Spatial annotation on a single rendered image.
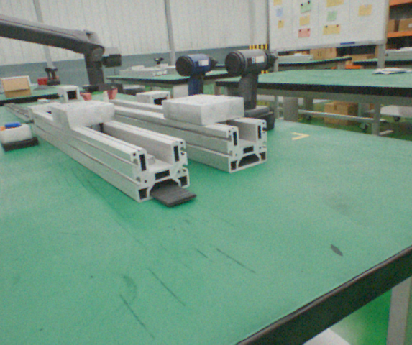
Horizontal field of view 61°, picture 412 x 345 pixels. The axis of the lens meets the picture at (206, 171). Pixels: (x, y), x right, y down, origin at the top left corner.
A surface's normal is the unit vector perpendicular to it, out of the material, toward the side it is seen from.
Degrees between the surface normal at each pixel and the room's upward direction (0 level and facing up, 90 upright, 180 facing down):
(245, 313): 0
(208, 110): 90
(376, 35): 90
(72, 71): 90
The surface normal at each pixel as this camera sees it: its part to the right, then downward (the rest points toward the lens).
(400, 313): -0.86, 0.23
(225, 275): -0.08, -0.94
